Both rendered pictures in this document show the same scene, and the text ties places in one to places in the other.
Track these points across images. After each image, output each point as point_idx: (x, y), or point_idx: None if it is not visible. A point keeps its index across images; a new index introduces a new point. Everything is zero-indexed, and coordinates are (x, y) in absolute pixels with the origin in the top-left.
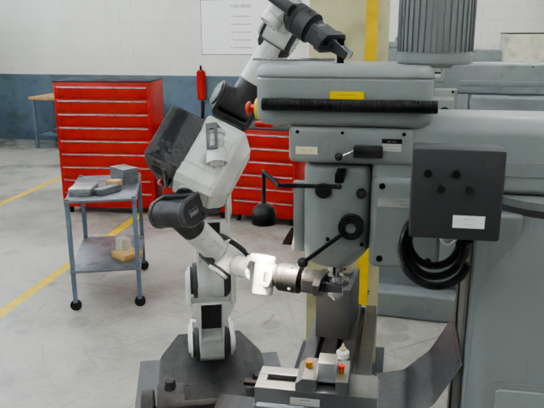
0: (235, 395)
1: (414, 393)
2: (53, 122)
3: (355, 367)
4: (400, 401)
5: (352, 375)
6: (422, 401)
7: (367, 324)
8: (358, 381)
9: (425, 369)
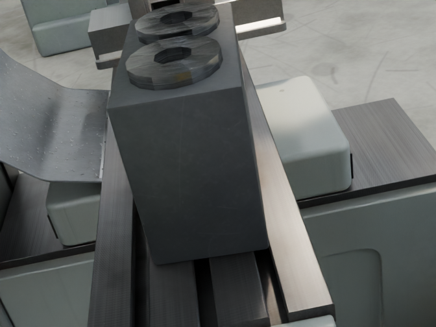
0: (420, 176)
1: (36, 106)
2: None
3: None
4: (65, 119)
5: (129, 22)
6: (27, 83)
7: (118, 228)
8: (119, 18)
9: (0, 121)
